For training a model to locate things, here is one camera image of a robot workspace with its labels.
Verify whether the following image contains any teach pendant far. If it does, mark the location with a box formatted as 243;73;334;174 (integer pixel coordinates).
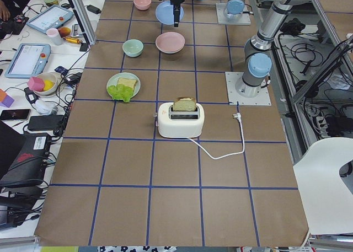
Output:
27;5;74;34

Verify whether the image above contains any purple orange block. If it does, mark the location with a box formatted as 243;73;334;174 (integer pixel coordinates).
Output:
0;89;14;108

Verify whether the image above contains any black smartphone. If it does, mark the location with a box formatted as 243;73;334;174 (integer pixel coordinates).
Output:
1;109;31;121

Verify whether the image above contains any cream bowl with fruit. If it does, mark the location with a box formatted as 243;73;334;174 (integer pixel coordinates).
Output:
27;72;61;96

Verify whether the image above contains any pink bowl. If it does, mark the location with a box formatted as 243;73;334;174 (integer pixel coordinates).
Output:
133;0;152;10

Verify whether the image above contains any toaster power cable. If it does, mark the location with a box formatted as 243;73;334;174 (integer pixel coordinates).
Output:
186;112;245;160

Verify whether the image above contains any pink plate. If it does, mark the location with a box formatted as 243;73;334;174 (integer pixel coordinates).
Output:
155;31;185;54

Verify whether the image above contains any green bowl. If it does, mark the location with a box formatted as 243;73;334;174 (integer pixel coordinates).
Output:
122;39;144;57

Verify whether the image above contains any cream toaster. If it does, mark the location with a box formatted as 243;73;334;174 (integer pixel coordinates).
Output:
157;102;205;138

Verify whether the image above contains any gold screwdriver handle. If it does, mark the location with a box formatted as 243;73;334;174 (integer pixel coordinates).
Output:
63;37;82;44

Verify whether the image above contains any green plate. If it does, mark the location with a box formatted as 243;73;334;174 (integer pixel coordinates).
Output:
106;72;141;103

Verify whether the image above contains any white chair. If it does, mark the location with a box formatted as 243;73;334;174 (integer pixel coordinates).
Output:
293;137;352;235

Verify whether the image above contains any teach pendant near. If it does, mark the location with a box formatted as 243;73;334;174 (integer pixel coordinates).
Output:
4;43;51;79

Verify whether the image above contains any lettuce leaf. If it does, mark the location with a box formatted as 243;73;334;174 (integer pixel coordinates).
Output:
107;84;134;103

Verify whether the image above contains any bread slice in toaster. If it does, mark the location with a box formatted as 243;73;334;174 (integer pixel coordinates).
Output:
172;97;196;111

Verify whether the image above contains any blue plate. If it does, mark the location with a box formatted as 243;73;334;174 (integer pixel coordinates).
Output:
155;1;174;25

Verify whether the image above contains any pink cup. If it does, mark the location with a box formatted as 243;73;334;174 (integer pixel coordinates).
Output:
46;28;63;45

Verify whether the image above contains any bread slice on plate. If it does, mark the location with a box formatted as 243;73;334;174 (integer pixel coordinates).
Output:
117;77;138;92

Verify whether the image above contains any mango fruit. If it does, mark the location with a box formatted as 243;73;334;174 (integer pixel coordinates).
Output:
57;26;71;37

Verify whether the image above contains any aluminium frame post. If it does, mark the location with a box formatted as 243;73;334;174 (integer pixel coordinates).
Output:
68;0;97;46

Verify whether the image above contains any teach pendant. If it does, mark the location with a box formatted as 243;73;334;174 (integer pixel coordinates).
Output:
4;43;51;79
27;5;74;34

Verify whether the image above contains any black power adapter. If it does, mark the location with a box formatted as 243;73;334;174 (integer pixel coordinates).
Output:
87;5;101;14

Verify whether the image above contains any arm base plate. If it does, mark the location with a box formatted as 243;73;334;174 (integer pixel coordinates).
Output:
216;3;251;25
225;72;271;106

